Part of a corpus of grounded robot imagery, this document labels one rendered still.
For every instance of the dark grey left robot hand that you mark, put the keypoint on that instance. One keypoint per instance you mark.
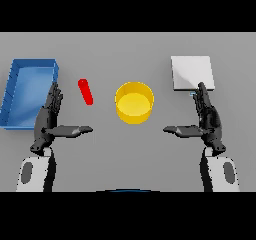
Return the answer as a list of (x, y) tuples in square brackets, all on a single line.
[(46, 119)]

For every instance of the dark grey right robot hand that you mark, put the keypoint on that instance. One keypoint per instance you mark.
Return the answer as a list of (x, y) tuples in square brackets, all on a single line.
[(210, 119)]

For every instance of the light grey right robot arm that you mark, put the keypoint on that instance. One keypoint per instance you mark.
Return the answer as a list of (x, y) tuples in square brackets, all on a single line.
[(220, 172)]

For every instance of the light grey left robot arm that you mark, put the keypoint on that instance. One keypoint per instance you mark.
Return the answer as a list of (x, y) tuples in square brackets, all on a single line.
[(35, 172)]

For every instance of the red beaker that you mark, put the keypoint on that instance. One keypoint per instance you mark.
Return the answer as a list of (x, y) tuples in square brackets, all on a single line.
[(85, 91)]

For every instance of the pale square measuring scale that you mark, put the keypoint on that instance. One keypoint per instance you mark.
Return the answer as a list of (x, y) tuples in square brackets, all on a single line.
[(191, 72)]

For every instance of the yellow round bowl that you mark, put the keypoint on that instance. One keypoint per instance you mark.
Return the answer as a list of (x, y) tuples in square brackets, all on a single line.
[(134, 104)]

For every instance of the blue rectangular tray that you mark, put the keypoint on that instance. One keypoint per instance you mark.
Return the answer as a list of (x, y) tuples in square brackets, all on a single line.
[(28, 92)]

